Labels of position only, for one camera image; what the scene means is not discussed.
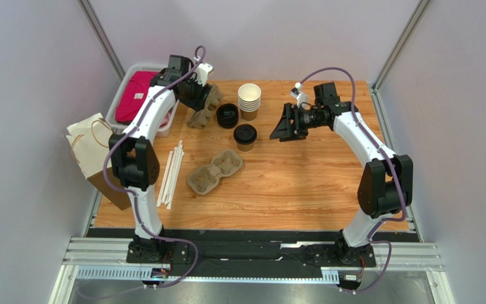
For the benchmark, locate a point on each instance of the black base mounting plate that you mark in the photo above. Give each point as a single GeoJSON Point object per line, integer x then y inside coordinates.
{"type": "Point", "coordinates": [245, 254]}

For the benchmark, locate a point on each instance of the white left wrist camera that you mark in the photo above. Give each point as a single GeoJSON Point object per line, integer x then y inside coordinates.
{"type": "Point", "coordinates": [202, 72]}

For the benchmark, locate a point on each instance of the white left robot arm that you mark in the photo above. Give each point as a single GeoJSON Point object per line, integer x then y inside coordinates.
{"type": "Point", "coordinates": [131, 154]}

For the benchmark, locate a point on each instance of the cardboard cup carrier tray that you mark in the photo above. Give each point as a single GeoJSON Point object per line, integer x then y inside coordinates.
{"type": "Point", "coordinates": [199, 119]}

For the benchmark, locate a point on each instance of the brown paper bag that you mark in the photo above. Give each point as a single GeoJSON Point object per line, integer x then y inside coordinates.
{"type": "Point", "coordinates": [89, 143]}

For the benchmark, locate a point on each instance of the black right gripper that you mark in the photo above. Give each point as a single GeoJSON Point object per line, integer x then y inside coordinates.
{"type": "Point", "coordinates": [292, 121]}

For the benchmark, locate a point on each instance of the aluminium frame rail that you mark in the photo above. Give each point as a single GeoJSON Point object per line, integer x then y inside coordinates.
{"type": "Point", "coordinates": [92, 258]}

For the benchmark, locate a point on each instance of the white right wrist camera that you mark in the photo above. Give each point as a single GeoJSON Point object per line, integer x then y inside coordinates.
{"type": "Point", "coordinates": [296, 92]}

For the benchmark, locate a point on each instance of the brown paper coffee cup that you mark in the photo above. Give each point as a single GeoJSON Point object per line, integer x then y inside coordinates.
{"type": "Point", "coordinates": [245, 147]}

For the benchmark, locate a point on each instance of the stack of black lids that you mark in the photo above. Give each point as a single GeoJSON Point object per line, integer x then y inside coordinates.
{"type": "Point", "coordinates": [227, 115]}

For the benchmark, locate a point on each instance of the white paper straw bundle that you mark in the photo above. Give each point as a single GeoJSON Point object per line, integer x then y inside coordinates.
{"type": "Point", "coordinates": [169, 182]}

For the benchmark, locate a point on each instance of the white plastic basket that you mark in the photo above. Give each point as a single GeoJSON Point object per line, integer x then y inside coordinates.
{"type": "Point", "coordinates": [110, 117]}

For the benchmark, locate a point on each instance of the single cardboard cup carrier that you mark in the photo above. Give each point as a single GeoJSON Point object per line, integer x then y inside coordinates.
{"type": "Point", "coordinates": [205, 178]}

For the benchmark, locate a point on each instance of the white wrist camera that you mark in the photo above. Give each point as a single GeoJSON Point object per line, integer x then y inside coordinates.
{"type": "Point", "coordinates": [202, 72]}
{"type": "Point", "coordinates": [296, 92]}

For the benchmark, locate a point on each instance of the pink folded cloth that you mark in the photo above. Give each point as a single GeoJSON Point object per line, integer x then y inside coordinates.
{"type": "Point", "coordinates": [134, 95]}

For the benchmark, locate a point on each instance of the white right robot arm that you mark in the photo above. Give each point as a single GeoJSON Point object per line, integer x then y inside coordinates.
{"type": "Point", "coordinates": [387, 179]}

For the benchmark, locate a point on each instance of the stack of paper cups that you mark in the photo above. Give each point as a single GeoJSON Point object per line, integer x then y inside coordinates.
{"type": "Point", "coordinates": [249, 101]}

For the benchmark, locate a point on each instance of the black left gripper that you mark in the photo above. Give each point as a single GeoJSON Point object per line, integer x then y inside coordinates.
{"type": "Point", "coordinates": [199, 102]}

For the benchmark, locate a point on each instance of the black plastic cup lid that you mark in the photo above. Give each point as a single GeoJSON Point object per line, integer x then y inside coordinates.
{"type": "Point", "coordinates": [245, 134]}

